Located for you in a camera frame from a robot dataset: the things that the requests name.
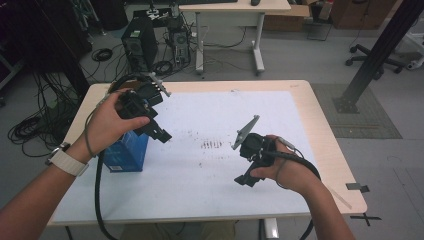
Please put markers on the white table mat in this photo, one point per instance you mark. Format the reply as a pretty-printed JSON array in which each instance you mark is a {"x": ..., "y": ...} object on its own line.
[{"x": 206, "y": 186}]

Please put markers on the small black computer tower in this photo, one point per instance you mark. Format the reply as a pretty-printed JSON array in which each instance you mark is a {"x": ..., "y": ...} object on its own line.
[{"x": 180, "y": 43}]

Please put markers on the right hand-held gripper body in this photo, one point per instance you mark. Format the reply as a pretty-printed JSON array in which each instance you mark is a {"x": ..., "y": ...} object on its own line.
[{"x": 255, "y": 146}]

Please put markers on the black tape strip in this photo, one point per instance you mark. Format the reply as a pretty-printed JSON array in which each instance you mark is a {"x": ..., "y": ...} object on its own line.
[{"x": 356, "y": 187}]

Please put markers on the white table leg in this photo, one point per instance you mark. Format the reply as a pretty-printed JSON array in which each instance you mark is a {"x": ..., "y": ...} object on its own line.
[{"x": 270, "y": 230}]

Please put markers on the large black computer tower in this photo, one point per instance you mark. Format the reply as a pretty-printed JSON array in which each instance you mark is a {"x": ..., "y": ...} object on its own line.
[{"x": 140, "y": 43}]

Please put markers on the black curtain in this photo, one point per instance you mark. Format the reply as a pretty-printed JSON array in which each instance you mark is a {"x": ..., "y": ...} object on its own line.
[{"x": 43, "y": 40}]

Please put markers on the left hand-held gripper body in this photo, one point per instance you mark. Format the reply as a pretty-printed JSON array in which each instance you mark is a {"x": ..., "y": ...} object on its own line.
[{"x": 136, "y": 103}]

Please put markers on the black office chair base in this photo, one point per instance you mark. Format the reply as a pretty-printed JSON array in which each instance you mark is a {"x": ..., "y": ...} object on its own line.
[{"x": 361, "y": 51}]

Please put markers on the black metal stand post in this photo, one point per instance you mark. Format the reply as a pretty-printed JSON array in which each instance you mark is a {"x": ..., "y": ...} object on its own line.
[{"x": 376, "y": 56}]

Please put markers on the person's khaki pants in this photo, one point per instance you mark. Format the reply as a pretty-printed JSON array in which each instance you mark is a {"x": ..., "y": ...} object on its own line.
[{"x": 213, "y": 231}]

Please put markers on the person's right hand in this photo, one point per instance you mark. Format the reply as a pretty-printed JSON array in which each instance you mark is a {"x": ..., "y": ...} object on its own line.
[{"x": 295, "y": 173}]

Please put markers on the blue cardboard box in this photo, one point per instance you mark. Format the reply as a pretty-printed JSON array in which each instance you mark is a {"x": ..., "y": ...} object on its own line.
[{"x": 128, "y": 151}]

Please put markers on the white wristwatch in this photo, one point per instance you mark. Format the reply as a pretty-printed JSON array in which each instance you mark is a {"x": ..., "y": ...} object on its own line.
[{"x": 68, "y": 163}]

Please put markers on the dark floor mat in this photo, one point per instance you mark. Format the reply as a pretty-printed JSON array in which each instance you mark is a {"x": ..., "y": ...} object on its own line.
[{"x": 366, "y": 123}]

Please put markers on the white desk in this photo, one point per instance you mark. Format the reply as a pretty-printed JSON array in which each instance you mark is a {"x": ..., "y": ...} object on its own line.
[{"x": 233, "y": 6}]

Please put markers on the brown wooden cabinet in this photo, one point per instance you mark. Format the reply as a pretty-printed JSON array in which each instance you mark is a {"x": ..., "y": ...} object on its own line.
[{"x": 363, "y": 15}]

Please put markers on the open cardboard box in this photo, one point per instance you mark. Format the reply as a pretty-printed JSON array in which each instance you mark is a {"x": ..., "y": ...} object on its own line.
[{"x": 283, "y": 21}]

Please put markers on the person's left hand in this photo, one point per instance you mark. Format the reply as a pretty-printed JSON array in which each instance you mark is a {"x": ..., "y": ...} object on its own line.
[{"x": 103, "y": 126}]

